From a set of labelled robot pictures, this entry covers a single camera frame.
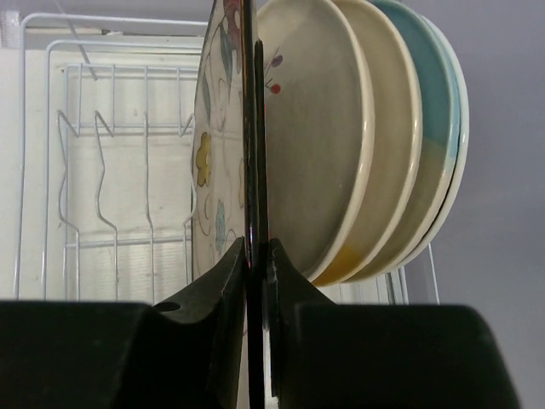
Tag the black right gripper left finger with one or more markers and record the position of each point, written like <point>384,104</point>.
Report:
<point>184,352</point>

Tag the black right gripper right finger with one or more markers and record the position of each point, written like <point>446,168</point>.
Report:
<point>329,355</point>

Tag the cream and yellow round plate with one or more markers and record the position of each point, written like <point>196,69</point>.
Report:
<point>398,140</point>

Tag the square floral cream plate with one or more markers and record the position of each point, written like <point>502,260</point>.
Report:
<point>225,215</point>

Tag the cream and pink round plate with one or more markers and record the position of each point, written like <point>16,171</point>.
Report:
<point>320,128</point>

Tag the cream and blue round plate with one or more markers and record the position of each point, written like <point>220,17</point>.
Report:
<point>440,132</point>

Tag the green red rimmed white plate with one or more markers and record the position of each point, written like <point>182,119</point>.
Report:
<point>463,142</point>

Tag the white wire dish rack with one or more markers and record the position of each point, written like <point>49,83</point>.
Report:
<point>107,195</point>

